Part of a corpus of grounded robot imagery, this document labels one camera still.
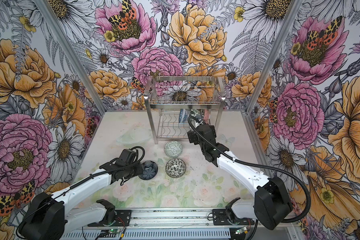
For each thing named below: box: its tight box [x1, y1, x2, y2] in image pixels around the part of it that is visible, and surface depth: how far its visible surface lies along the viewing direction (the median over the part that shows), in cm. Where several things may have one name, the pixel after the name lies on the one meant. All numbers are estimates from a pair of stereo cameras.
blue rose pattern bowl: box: [178, 108, 188, 123], surface depth 107 cm
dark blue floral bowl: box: [138, 160, 159, 180], surface depth 90 cm
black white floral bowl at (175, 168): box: [165, 158, 187, 178], surface depth 91 cm
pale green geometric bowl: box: [163, 140, 184, 158], surface depth 99 cm
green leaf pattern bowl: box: [189, 109, 199, 117], surface depth 107 cm
